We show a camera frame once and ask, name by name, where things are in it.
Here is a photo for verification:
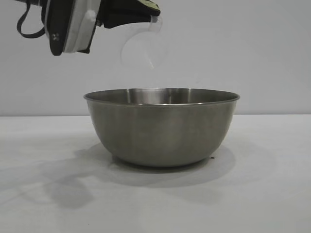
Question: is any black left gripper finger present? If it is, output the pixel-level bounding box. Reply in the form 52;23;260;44
104;9;161;29
114;0;162;13

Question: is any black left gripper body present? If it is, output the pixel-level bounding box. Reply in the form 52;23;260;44
93;0;115;28

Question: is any clear plastic measuring cup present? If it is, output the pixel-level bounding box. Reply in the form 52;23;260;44
120;15;165;70

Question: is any stainless steel mixing bowl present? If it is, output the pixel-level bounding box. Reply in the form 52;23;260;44
83;87;241;168

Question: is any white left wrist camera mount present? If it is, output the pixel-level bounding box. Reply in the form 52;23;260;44
43;0;101;57

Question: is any black left camera cable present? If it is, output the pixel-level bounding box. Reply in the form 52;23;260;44
16;0;48;39

